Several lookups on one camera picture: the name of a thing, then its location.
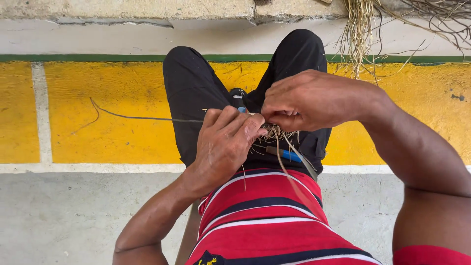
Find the heap of dried straw fibres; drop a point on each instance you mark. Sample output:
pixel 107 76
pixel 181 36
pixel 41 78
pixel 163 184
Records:
pixel 357 33

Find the black and blue object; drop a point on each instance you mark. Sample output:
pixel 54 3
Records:
pixel 238 97

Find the person's right hand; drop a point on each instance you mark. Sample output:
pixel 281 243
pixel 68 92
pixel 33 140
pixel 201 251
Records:
pixel 323 99

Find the red striped shirt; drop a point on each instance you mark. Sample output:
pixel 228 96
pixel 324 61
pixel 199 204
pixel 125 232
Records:
pixel 268 224

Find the dried straw strands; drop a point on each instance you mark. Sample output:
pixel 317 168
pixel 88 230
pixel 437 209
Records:
pixel 281 136

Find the black shorts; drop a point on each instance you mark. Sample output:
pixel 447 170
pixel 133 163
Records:
pixel 191 95

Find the person's left hand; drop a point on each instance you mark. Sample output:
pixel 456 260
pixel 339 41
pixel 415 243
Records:
pixel 220 154

